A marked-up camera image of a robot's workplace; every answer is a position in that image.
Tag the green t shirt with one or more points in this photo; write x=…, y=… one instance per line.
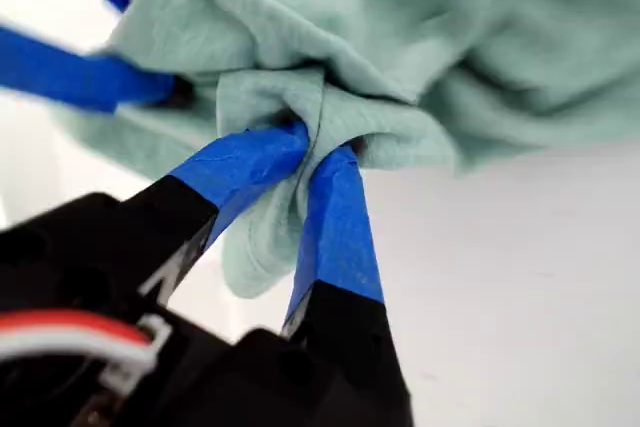
x=400, y=47

